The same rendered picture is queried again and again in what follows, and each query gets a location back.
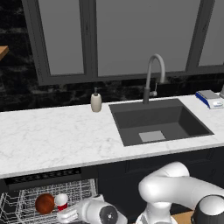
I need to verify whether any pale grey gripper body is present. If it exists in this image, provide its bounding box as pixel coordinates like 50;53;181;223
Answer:
56;207;81;224

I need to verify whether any red and white cup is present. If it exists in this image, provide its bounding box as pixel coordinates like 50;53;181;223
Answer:
54;192;70;212

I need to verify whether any brown bowl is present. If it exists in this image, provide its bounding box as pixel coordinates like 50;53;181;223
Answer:
34;192;56;215

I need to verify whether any black dishwasher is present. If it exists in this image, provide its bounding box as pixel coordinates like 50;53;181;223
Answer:
0;165;100;224

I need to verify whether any dark cupboard front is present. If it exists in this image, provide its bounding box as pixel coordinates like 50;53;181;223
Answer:
97;146;224;222

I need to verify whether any beige soap dispenser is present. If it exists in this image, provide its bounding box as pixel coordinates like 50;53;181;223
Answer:
90;87;102;113

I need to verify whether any dark grey sink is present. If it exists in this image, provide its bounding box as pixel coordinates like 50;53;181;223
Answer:
108;98;215;147

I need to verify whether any grey curved tap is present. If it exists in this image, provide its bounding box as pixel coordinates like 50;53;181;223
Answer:
142;53;166;105

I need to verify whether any wooden shelf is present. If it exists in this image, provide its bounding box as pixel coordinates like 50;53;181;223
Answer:
0;45;10;61

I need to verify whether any blue and white kitchen scale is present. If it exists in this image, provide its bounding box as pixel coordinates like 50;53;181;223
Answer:
194;89;224;110

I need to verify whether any grey framed window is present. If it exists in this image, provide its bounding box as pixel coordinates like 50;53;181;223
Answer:
21;0;224;87

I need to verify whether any white wire dishwasher rack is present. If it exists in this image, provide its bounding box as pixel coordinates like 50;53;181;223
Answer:
0;178;99;224

